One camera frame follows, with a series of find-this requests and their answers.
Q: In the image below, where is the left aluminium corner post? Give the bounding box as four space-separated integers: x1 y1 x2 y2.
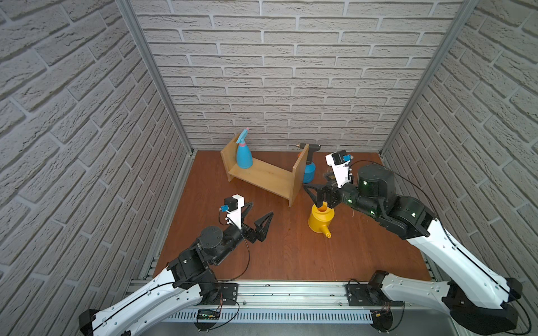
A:
116 0 196 156

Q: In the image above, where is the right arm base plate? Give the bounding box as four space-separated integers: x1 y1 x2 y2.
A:
345 283 404 308

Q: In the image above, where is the perforated grey cable duct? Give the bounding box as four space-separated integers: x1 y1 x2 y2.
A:
164 309 373 324

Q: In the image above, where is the aluminium corner post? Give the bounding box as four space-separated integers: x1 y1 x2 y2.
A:
379 0 479 158
116 0 196 156

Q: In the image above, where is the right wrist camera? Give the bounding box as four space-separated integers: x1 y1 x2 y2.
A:
325 150 353 188

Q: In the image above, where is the aluminium front rail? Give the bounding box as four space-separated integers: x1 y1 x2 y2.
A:
125 280 457 312

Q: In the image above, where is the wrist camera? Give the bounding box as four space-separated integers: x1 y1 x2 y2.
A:
219 195 245 230
325 150 353 188

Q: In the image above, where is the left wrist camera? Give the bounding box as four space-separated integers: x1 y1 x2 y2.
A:
219 195 245 230

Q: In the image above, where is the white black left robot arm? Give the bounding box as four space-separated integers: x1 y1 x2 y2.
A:
78 202 274 335

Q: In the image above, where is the right aluminium corner post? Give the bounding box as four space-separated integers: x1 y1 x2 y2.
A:
379 0 479 158

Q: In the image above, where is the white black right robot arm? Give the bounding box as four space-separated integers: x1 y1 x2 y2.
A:
304 163 523 335

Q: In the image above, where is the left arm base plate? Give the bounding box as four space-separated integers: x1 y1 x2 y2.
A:
200 283 239 307

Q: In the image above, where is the yellow watering can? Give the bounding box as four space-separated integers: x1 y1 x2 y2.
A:
308 202 335 239

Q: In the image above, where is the light wooden shelf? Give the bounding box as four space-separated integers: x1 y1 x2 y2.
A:
221 136 310 207

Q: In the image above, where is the blue pressure sprayer orange trigger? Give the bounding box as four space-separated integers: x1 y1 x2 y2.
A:
303 144 321 184

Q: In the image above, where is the light blue spray bottle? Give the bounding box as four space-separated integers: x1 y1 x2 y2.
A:
236 128 253 169

